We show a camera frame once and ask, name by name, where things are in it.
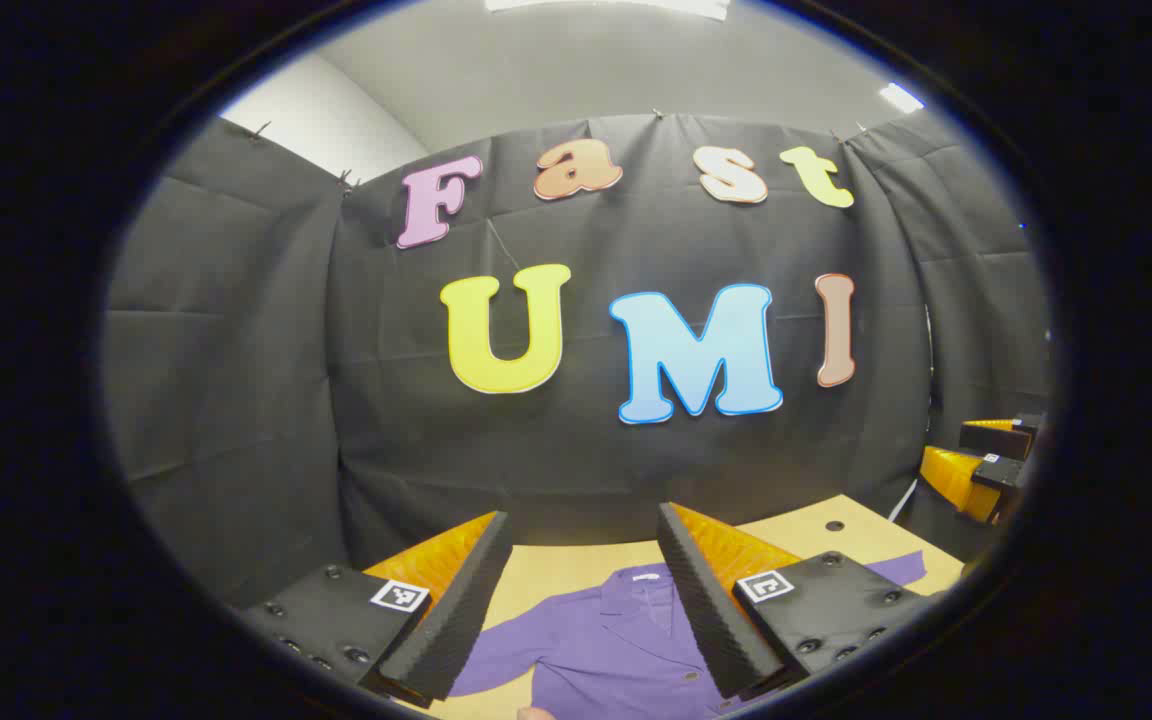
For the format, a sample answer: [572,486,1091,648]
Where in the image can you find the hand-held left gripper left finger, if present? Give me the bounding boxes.
[239,510,515,711]

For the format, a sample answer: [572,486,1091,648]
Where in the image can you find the long ceiling light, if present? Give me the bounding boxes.
[484,0,732,19]

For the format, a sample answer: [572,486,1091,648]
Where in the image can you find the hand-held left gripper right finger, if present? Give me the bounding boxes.
[656,502,935,703]

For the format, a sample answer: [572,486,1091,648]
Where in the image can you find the purple knit shirt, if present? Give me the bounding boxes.
[451,550,927,720]

